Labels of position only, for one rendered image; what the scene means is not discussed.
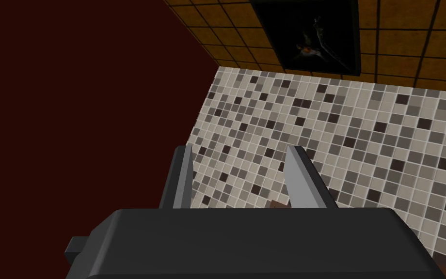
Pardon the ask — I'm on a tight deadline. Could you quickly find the dark framed wall picture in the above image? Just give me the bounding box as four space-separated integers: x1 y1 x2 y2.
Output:
249 0 362 77

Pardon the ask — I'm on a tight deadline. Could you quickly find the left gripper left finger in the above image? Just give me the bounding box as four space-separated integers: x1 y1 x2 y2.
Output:
159 145 194 210

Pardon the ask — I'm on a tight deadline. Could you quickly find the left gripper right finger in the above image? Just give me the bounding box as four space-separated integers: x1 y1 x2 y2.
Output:
284 145 339 209

